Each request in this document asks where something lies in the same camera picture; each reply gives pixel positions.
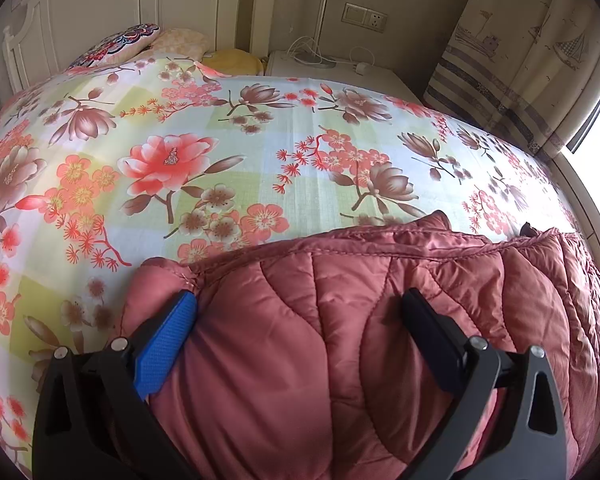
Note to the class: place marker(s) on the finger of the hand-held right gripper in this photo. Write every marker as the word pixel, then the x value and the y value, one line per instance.
pixel 528 230

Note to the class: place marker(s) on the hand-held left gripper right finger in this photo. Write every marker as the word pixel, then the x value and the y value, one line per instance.
pixel 432 342

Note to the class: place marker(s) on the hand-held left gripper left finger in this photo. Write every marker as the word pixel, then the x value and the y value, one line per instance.
pixel 165 340

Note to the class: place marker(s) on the pink quilted jacket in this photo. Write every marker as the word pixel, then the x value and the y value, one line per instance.
pixel 305 335

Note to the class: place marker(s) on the dark framed window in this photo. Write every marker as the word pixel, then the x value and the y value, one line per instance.
pixel 587 125

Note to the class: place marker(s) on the printed beige curtain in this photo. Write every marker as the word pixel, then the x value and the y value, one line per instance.
pixel 520 60

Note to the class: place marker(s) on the floral bed sheet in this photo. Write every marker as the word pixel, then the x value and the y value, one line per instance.
pixel 260 160

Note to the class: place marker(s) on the white nightstand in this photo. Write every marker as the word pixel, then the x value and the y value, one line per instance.
pixel 375 85

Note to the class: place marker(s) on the white charger plug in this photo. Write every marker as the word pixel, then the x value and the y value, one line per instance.
pixel 363 67

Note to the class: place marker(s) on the yellow pillow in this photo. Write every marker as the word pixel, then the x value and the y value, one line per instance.
pixel 235 60

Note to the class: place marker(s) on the dark patterned pillow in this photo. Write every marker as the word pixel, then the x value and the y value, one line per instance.
pixel 115 45

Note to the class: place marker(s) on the peach pillow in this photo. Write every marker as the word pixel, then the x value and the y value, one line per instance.
pixel 180 40

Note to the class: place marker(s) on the slim metal pole lamp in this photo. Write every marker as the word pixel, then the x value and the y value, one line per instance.
pixel 325 5

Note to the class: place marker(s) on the white wooden headboard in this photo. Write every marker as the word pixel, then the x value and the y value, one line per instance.
pixel 105 0

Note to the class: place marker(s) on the wall socket plate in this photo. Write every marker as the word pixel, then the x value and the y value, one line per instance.
pixel 365 17

